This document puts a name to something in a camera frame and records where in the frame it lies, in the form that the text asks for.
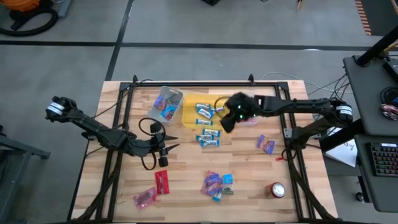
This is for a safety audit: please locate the white paper sheet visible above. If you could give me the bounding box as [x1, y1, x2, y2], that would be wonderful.
[325, 127, 358, 168]

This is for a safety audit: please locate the heap of wrapped candies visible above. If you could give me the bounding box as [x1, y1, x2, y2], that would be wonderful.
[379, 103, 398, 121]

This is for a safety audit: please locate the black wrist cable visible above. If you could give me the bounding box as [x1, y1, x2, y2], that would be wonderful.
[138, 117, 167, 171]
[213, 95, 231, 119]

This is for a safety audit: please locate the black desk post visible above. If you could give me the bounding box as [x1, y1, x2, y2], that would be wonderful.
[355, 26, 398, 68]

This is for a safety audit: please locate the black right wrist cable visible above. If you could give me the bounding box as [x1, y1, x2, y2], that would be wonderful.
[213, 95, 231, 119]

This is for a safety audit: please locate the black keyboard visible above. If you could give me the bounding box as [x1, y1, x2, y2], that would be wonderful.
[369, 142, 398, 178]

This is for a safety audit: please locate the black vacuum hose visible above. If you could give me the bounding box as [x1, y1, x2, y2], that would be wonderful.
[0, 6, 60, 37]

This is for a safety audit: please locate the orange vacuum cleaner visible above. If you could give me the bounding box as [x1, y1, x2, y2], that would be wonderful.
[7, 0, 41, 12]

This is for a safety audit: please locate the grey metal table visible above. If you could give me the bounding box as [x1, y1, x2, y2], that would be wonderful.
[0, 124, 52, 224]

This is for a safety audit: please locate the blue candy pack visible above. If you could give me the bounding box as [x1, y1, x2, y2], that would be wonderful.
[161, 105, 178, 116]

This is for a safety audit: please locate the red candy bag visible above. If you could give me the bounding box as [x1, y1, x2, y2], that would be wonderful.
[154, 170, 170, 195]

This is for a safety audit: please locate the pink translucent candy bag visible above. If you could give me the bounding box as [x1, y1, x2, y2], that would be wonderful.
[133, 186, 158, 210]

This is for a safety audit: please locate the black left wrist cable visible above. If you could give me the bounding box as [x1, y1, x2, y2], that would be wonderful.
[138, 117, 167, 171]

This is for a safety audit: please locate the black desk cable bundle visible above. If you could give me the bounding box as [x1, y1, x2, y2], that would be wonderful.
[306, 73, 354, 105]

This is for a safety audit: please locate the colourful candy pack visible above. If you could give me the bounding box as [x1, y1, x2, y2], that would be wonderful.
[166, 94, 183, 105]

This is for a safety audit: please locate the white floor cable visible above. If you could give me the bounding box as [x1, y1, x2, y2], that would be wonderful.
[259, 72, 354, 94]

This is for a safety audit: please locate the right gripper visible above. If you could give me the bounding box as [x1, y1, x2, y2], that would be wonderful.
[222, 91, 259, 134]

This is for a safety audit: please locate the black coiled cable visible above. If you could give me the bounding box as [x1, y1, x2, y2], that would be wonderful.
[381, 86, 398, 105]

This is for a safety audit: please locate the dark grey desk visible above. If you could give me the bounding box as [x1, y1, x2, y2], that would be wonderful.
[353, 133, 398, 213]

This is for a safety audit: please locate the red soda can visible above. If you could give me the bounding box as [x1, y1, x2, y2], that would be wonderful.
[264, 182, 287, 199]

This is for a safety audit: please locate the yellow plastic bin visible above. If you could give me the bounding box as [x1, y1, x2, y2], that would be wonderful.
[182, 93, 233, 131]

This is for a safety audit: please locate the black aluminium frame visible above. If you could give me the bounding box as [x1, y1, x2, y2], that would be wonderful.
[67, 74, 346, 224]

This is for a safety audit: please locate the light grey plastic bin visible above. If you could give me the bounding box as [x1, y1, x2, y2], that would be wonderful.
[147, 85, 184, 126]

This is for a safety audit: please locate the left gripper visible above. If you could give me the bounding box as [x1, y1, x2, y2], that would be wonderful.
[132, 121, 181, 169]

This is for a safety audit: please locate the black orange-striped floor mat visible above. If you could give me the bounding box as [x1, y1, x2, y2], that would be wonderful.
[354, 0, 398, 37]

